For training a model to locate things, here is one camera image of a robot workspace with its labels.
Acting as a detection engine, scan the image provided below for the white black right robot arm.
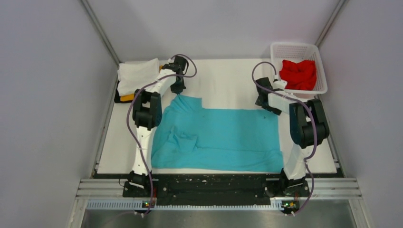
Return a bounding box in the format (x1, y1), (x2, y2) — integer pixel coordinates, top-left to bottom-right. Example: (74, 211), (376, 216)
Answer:
(254, 77), (330, 196)

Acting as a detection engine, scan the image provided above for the aluminium frame post right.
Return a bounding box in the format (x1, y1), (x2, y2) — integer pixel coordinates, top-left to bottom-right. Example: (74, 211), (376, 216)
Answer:
(315, 0), (349, 47)

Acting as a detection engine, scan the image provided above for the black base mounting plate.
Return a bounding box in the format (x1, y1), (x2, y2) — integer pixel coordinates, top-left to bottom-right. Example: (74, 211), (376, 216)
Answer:
(123, 174), (309, 206)

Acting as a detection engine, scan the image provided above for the yellow folded t-shirt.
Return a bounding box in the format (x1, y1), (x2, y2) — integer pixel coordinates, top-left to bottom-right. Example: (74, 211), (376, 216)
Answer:
(117, 64), (162, 103)

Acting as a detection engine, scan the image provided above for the aluminium rail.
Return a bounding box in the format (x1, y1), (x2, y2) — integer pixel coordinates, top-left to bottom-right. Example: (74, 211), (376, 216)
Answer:
(76, 179), (124, 199)
(274, 178), (362, 200)

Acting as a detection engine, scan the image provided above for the white folded t-shirt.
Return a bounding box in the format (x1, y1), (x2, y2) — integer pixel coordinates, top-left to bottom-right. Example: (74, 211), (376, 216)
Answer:
(117, 58), (159, 96)

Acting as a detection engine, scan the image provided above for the aluminium rail right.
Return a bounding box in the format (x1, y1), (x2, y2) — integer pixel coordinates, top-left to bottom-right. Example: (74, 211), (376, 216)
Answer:
(274, 178), (362, 200)

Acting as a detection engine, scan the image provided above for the aluminium frame post left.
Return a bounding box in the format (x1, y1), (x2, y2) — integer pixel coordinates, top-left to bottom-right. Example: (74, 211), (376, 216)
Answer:
(79, 0), (121, 66)

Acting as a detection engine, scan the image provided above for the turquoise t-shirt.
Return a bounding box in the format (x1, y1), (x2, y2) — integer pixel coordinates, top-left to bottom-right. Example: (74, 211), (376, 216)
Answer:
(151, 95), (283, 173)

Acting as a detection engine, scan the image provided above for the aluminium frame post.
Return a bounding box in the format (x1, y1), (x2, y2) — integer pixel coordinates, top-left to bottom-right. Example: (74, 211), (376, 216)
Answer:
(315, 0), (349, 47)
(79, 0), (121, 66)

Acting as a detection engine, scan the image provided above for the aluminium rail left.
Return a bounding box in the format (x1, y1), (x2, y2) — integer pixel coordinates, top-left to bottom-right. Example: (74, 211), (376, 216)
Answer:
(76, 179), (124, 199)

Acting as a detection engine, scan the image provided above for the black folded t-shirt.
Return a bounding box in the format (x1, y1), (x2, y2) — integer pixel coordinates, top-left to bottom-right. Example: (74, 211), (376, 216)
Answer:
(114, 81), (134, 104)

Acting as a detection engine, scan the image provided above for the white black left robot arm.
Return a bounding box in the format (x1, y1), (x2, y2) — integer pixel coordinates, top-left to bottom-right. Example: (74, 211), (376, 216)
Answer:
(126, 54), (191, 198)

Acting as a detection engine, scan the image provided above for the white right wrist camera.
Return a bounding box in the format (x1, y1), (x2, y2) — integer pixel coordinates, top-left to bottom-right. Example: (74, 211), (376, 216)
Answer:
(273, 75), (288, 90)

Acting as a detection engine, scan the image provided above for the white cable duct strip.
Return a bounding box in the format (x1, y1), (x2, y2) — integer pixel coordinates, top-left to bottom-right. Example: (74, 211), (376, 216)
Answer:
(86, 199), (284, 211)

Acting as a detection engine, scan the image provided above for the red t-shirt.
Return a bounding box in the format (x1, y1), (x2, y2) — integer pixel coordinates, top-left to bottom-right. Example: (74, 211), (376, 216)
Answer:
(279, 60), (317, 91)

